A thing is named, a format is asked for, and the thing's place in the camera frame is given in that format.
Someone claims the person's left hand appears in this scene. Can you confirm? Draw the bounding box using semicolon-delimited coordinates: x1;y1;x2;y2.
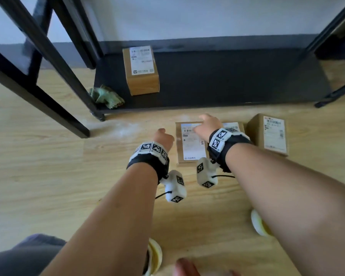
152;128;175;153

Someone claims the person's right hand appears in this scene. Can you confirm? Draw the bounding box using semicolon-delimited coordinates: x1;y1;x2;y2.
192;113;225;142

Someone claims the dark metal shelf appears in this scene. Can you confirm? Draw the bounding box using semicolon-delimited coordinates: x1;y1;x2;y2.
0;0;345;122

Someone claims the green and pink cleaning cloth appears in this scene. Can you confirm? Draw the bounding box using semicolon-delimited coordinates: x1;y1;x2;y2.
88;84;126;110

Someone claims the person's right forearm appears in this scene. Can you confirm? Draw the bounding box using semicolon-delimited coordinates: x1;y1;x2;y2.
225;143;345;276

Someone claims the person's left forearm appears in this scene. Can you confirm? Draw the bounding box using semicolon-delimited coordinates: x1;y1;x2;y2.
40;163;159;276

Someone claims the person's blue jeans leg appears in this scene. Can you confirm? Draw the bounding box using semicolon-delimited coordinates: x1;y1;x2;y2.
0;234;68;276

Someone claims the black marker wristband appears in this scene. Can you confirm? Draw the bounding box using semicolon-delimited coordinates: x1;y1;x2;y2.
207;128;253;173
126;141;170;184

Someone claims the white marker cube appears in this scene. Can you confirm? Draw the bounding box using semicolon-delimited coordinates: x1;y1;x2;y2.
196;157;220;189

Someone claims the black low table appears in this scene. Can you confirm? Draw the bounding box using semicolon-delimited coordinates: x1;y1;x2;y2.
0;0;97;139

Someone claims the pink plastic stool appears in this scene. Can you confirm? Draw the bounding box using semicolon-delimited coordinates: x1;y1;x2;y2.
174;258;202;276

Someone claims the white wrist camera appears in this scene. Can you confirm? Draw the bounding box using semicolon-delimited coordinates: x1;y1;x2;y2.
161;170;187;204

